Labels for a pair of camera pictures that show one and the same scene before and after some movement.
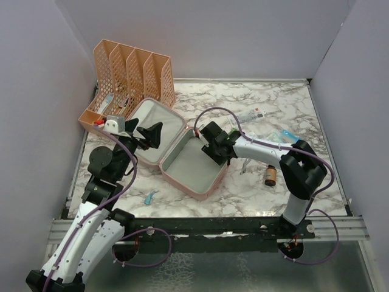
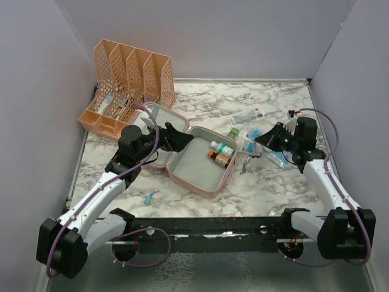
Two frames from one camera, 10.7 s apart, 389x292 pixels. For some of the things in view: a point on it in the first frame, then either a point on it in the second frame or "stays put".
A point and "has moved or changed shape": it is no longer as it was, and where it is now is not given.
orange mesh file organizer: x=125 y=77 stays put
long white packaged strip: x=247 y=117 stays put
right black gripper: x=208 y=149 to x=269 y=139
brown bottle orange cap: x=271 y=174 has moved or changed shape
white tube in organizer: x=106 y=102 stays put
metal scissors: x=246 y=162 stays put
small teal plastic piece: x=149 y=197 stays put
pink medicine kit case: x=180 y=151 has moved or changed shape
